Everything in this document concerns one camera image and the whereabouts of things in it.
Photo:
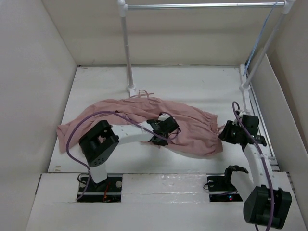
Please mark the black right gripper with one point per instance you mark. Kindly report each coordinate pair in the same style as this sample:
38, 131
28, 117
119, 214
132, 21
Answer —
224, 134

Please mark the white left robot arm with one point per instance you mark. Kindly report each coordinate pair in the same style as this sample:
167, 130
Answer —
100, 141

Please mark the blue wire hanger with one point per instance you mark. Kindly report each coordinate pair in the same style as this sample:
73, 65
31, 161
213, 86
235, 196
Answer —
258, 39

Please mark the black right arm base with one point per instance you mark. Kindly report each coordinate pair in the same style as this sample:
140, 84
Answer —
220, 188

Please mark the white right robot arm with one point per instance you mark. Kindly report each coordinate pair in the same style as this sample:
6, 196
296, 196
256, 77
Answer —
265, 202

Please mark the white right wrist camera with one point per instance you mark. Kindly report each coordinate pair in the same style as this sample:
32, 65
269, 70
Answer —
240, 114

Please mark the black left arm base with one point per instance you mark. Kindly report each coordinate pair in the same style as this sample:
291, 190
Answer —
108, 191

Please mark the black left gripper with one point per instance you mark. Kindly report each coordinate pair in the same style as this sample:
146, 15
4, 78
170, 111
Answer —
161, 143

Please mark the pink trousers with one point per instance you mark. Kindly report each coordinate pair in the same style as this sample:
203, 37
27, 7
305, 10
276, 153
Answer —
199, 129

